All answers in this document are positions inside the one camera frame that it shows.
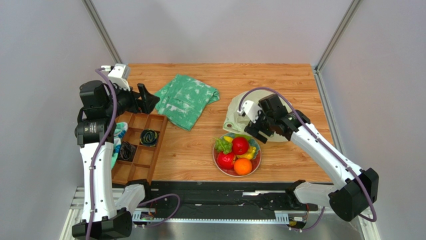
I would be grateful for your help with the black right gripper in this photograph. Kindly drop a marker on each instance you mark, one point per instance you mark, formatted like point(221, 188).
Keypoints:
point(263, 126)

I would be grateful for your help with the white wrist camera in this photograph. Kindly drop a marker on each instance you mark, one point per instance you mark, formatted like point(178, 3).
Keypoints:
point(251, 110)
point(118, 74)

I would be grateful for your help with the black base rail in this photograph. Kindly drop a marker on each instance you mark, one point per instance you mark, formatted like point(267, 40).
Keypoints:
point(222, 200)

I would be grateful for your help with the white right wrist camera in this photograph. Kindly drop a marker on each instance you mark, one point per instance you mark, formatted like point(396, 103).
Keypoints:
point(251, 110)

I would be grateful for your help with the translucent avocado print plastic bag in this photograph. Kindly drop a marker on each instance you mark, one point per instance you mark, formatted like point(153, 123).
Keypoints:
point(235, 123)

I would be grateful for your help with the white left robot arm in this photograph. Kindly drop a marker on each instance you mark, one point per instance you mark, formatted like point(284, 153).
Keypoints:
point(103, 218)

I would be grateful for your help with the floral red blue plate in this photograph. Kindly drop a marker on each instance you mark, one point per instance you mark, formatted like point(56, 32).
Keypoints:
point(230, 172)

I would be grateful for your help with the red fake apple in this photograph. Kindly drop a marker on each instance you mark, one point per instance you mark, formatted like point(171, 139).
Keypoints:
point(226, 161)
point(240, 145)

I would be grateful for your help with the teal white sock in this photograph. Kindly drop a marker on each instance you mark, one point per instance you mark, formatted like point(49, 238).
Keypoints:
point(119, 133)

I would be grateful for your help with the orange fake orange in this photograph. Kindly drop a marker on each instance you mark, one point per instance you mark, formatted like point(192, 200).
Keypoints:
point(242, 166)

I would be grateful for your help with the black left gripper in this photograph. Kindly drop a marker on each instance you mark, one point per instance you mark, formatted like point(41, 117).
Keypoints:
point(148, 100)

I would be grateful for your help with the wooden compartment tray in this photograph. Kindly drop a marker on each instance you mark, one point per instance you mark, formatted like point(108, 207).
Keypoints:
point(143, 162)

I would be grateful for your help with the yellow fake banana bunch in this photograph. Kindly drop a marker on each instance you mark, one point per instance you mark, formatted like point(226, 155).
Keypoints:
point(252, 151)

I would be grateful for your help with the green tie-dye cloth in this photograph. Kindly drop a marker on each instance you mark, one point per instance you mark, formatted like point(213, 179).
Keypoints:
point(183, 100)

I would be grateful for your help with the aluminium frame rail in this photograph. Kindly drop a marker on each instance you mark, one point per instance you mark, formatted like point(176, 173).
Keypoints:
point(320, 225)

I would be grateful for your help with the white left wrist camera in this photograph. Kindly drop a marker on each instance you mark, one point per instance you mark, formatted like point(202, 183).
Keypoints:
point(118, 74)

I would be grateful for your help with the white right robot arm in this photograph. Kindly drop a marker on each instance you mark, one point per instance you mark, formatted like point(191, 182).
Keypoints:
point(354, 189)

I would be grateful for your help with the green fake grapes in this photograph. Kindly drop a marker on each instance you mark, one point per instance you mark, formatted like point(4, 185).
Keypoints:
point(222, 145)

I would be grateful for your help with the green fake apple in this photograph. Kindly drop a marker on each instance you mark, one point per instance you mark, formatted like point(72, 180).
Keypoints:
point(242, 136)

